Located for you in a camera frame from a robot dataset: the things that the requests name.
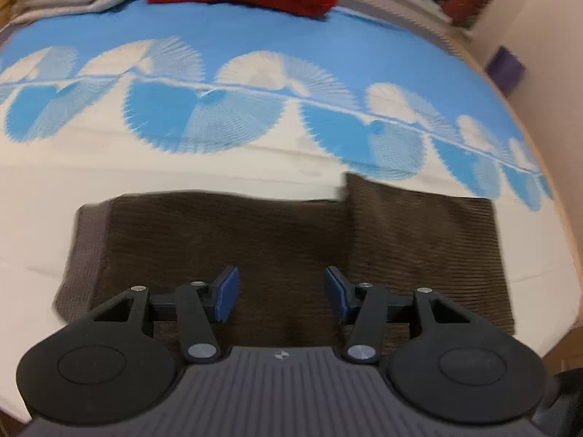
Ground brown corduroy pants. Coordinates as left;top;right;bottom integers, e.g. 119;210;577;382
54;172;518;357

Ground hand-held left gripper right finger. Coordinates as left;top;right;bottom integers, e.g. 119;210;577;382
323;265;468;364

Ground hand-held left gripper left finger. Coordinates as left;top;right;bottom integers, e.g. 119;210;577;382
93;265;240;364

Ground blue white printed bedsheet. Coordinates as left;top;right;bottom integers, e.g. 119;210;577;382
0;0;575;425

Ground wooden bed frame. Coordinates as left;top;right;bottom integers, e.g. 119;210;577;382
444;32;583;376

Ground grey ledge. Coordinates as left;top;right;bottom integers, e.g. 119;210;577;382
334;0;463;58

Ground dark object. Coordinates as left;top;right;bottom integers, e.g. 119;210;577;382
531;368;583;437

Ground purple box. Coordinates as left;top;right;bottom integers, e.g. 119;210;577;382
485;46;527;97

